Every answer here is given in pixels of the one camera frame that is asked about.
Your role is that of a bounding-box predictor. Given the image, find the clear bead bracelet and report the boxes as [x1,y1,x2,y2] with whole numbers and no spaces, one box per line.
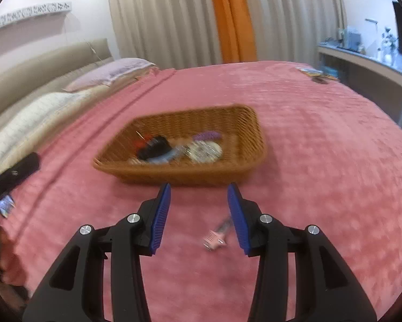
[162,146,187,163]

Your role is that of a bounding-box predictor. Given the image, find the upright books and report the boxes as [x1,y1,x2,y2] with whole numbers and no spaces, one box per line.
[337,27,364,52]

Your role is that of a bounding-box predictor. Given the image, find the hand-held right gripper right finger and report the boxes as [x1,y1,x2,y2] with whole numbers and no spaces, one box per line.
[227,183,378,322]

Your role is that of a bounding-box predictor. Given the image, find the white desk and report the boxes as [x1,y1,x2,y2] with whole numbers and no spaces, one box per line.
[317,42,402,121]

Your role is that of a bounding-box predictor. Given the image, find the colourful booklet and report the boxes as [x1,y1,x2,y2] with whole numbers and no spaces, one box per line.
[296,66,339,84]

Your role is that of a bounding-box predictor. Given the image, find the cream coil hair tie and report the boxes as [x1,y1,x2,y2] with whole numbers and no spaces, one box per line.
[187,141,222,163]

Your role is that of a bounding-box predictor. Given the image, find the pink fleece blanket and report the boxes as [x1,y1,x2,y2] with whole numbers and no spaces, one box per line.
[0,60,402,322]

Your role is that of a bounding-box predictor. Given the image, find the lilac pillow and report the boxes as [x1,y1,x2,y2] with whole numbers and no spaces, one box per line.
[64,58,158,93]

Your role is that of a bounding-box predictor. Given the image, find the brown wicker basket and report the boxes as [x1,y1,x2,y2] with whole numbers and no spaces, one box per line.
[93,105,268,186]

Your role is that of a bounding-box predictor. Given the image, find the beige folded quilt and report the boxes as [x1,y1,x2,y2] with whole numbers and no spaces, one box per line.
[0,69,161,148]

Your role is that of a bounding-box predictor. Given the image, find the white patterned wall shelf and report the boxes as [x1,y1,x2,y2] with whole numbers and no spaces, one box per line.
[0,2,73,36]

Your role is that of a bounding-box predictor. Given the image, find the white charger cable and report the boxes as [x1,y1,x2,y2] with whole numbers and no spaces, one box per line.
[87,42,102,64]

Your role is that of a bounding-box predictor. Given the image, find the pink hair clip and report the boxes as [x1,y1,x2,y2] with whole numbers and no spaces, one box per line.
[203,219,236,251]

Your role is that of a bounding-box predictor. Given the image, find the beige padded headboard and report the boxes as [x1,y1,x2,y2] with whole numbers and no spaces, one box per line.
[0,38,112,131]

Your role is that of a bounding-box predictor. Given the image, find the grey curtain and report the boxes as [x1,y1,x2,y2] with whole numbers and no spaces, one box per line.
[241,0,347,66]
[107,0,225,71]

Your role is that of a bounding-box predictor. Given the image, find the black wristwatch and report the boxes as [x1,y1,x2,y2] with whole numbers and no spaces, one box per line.
[135,135,172,164]

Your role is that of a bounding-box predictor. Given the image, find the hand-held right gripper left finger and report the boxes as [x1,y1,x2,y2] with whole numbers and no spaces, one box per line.
[21,183,172,322]

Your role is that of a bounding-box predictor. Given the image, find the white vase with flowers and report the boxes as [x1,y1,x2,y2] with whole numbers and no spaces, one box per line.
[380,26,398,64]

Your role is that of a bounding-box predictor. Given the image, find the white desk lamp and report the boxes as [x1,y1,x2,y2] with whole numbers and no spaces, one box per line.
[365,18,381,57]

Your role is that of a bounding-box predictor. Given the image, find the white floral pillow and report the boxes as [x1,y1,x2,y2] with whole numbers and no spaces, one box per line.
[0,92,87,171]

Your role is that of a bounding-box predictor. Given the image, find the orange curtain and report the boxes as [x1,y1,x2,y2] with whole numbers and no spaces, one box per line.
[206,0,258,64]

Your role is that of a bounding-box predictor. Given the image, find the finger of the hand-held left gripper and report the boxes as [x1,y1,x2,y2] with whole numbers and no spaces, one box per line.
[0,152,41,188]

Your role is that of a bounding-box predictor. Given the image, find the purple hair clip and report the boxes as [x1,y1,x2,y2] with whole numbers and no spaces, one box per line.
[191,131,222,142]

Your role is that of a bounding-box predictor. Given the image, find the red string bracelet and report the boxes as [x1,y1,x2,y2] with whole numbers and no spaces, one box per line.
[134,133,153,150]

